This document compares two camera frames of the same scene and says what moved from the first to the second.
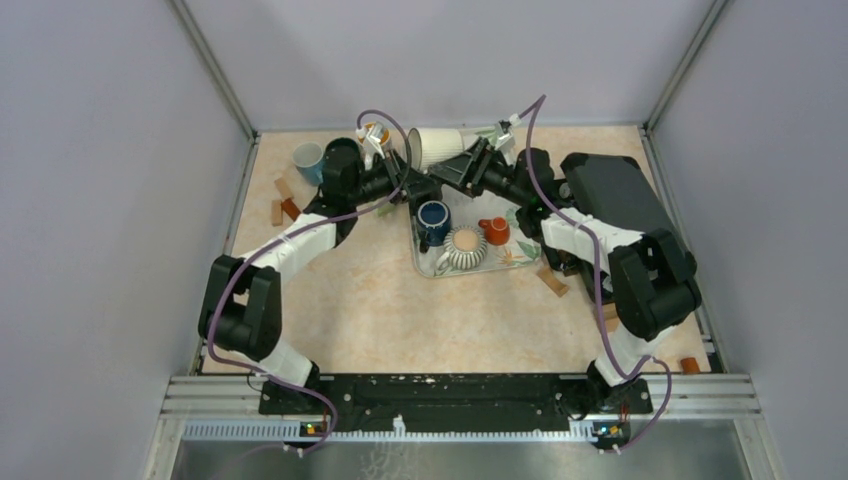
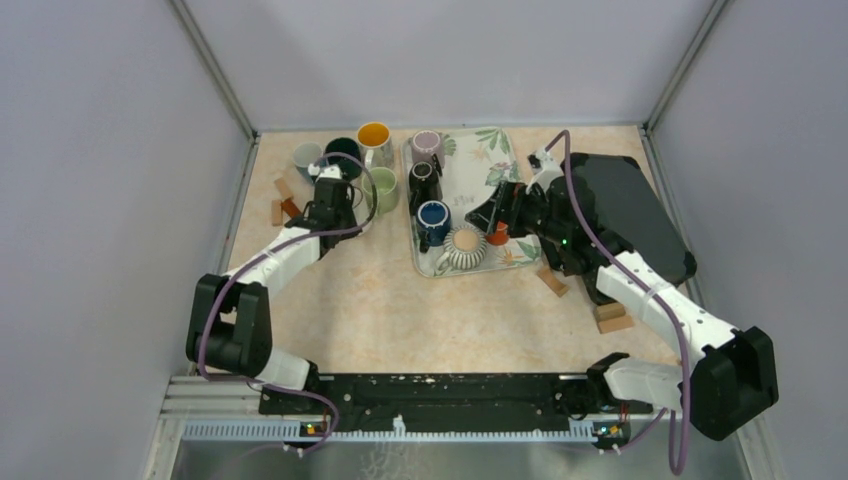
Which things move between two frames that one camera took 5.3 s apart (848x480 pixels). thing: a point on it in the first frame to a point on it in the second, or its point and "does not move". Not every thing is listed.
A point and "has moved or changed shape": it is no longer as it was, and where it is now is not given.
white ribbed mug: x=427 y=146 has moved or changed shape
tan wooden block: x=283 y=189 does not move
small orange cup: x=496 y=229 does not move
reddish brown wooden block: x=290 y=208 does not move
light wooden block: x=552 y=281 does not move
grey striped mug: x=465 y=248 does not move
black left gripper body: x=377 y=182 to x=345 y=217
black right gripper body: x=499 y=179 to x=536 y=217
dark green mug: x=343 y=151 does not move
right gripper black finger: x=465 y=168 to x=503 y=206
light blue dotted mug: x=308 y=160 does not move
